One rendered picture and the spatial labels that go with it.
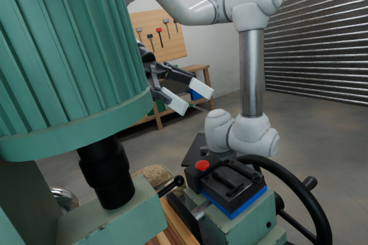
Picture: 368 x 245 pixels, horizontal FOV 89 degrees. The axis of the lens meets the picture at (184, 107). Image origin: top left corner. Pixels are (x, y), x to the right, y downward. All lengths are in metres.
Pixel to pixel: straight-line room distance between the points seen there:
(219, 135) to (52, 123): 0.88
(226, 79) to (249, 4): 3.64
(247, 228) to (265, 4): 0.70
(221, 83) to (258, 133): 3.50
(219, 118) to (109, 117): 0.84
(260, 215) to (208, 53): 3.85
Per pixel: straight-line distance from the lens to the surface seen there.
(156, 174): 0.60
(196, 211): 0.42
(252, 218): 0.42
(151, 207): 0.32
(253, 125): 0.89
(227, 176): 0.42
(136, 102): 0.21
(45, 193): 0.35
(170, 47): 3.77
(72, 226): 0.34
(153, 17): 3.75
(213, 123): 1.00
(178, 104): 0.39
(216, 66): 4.24
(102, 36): 0.20
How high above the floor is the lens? 1.27
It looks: 18 degrees down
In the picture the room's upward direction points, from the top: 13 degrees counter-clockwise
